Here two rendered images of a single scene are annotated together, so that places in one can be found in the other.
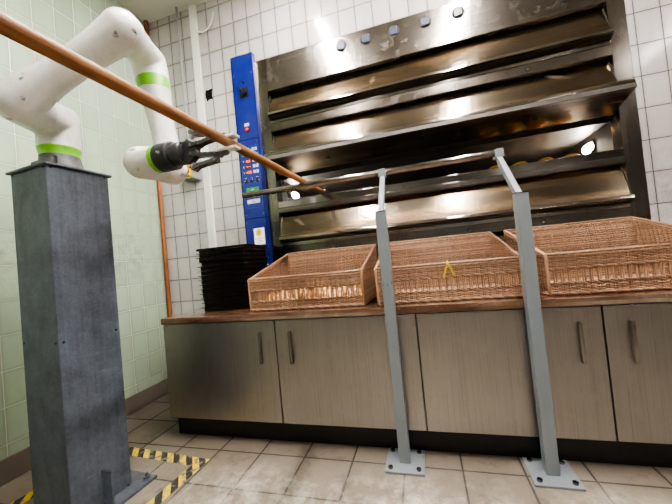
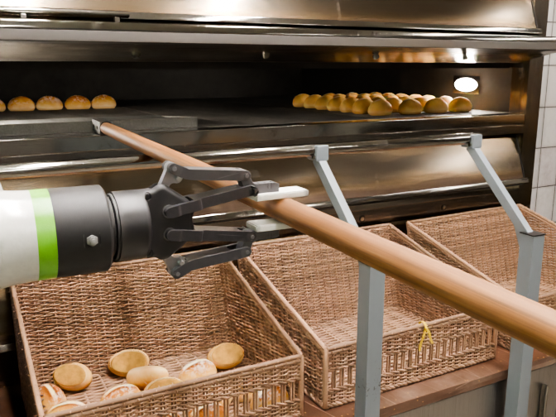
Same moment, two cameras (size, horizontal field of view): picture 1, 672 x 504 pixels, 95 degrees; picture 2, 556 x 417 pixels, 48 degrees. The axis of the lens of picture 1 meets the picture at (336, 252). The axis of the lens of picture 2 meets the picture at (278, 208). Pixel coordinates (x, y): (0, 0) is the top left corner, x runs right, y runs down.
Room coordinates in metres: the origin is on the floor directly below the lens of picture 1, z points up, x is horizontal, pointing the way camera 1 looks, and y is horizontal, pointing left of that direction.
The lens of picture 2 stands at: (0.42, 0.81, 1.35)
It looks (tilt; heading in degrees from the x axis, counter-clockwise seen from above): 13 degrees down; 316
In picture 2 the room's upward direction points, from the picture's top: straight up
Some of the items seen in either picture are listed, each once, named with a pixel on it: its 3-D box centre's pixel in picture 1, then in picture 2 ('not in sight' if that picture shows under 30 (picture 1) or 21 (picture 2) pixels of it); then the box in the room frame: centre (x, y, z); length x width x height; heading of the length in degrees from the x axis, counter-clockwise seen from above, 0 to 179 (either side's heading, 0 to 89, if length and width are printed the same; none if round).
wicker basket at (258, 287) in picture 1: (319, 274); (150, 344); (1.59, 0.10, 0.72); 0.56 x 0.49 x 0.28; 74
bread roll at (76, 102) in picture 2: not in sight; (77, 102); (2.79, -0.35, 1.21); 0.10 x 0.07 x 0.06; 71
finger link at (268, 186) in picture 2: not in sight; (256, 180); (0.96, 0.33, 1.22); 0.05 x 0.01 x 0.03; 73
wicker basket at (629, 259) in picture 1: (596, 250); (518, 266); (1.27, -1.07, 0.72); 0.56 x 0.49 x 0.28; 76
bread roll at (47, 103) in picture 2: not in sight; (49, 103); (2.81, -0.24, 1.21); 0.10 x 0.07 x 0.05; 77
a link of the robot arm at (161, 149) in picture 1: (170, 157); (80, 229); (1.02, 0.52, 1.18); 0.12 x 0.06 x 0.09; 164
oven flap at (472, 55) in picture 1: (414, 69); not in sight; (1.69, -0.53, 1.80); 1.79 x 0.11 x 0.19; 74
